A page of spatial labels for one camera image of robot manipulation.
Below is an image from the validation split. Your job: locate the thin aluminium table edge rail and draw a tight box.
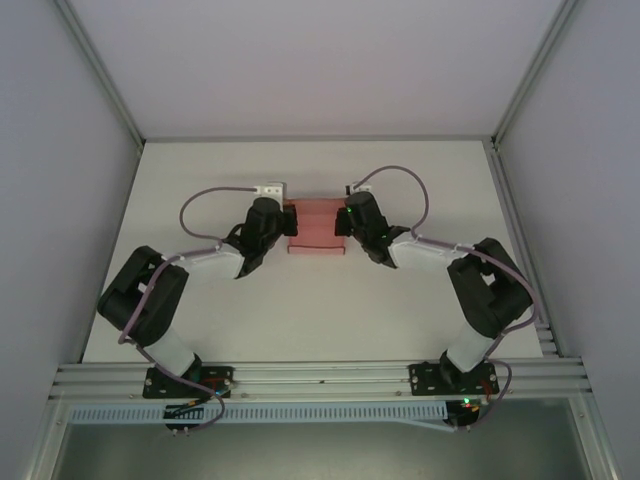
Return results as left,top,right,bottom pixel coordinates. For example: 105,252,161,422
139,133,497,145

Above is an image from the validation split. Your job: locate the aluminium side rail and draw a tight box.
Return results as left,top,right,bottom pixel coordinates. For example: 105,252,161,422
487,142,566,359

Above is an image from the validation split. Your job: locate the wide aluminium base rail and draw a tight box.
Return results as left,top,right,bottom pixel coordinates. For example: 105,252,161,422
49,355,586,401

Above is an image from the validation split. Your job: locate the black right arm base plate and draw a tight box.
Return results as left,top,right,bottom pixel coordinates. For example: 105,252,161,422
408,362,500,396

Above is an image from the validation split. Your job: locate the white slotted cable duct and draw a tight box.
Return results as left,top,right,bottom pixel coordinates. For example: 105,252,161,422
69,402,450,427

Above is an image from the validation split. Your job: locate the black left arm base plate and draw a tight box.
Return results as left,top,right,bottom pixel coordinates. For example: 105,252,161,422
143,365,236,400

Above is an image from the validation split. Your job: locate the aluminium frame post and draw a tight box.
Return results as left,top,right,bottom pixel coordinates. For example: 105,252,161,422
19,397,69,480
491,0,585,149
62,0,147,149
562,394,624,480

